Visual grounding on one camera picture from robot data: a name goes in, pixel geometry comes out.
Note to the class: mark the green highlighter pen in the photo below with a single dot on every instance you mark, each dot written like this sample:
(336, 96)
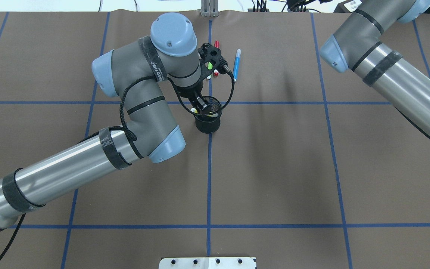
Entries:
(210, 68)

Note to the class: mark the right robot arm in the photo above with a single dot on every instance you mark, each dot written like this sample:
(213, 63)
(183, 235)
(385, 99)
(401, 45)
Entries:
(356, 46)

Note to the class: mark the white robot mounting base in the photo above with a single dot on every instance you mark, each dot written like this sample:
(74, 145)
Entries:
(208, 263)

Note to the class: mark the black mesh pen cup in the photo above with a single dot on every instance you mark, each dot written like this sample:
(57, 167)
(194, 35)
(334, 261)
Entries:
(210, 123)

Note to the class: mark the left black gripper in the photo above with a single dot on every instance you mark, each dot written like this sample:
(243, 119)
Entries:
(189, 90)

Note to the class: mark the blue highlighter pen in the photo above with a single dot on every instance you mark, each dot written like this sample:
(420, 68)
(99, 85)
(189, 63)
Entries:
(236, 64)

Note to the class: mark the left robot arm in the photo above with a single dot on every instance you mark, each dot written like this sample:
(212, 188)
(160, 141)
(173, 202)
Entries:
(133, 73)

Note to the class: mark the aluminium frame post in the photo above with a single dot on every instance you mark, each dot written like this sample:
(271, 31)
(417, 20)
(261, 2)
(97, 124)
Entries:
(209, 8)

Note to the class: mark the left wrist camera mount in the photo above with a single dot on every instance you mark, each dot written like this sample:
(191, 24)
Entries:
(208, 52)

